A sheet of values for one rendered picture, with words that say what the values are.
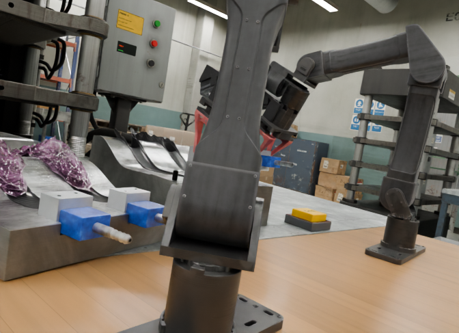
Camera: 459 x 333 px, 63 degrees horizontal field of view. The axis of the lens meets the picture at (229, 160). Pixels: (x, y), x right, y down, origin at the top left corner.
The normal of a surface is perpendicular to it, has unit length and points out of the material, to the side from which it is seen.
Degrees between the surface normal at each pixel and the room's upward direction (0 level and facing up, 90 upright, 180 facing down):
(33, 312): 0
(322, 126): 90
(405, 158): 83
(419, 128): 90
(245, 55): 74
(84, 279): 0
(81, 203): 90
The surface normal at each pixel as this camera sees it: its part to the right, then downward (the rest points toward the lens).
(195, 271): -0.27, 0.03
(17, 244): 0.85, 0.18
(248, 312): 0.16, -0.98
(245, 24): -0.02, -0.22
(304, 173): -0.69, -0.07
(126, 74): 0.67, 0.16
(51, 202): -0.50, -0.02
